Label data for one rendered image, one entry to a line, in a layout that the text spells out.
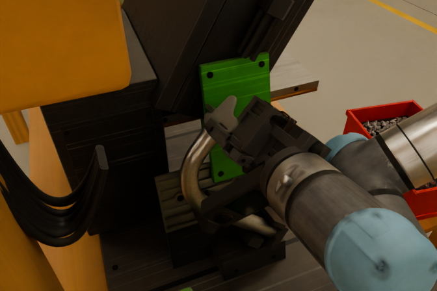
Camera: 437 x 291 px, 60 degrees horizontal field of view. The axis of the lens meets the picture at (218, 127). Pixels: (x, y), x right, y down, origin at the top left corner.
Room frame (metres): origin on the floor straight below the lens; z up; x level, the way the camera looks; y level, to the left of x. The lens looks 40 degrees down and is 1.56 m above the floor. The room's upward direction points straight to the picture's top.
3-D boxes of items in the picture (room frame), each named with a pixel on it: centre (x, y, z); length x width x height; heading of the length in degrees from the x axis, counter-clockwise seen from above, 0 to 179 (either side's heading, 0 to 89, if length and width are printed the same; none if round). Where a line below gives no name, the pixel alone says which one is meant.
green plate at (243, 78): (0.51, -0.02, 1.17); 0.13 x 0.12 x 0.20; 21
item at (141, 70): (0.61, 0.23, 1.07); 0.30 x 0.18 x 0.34; 21
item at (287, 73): (0.67, 0.00, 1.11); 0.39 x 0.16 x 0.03; 111
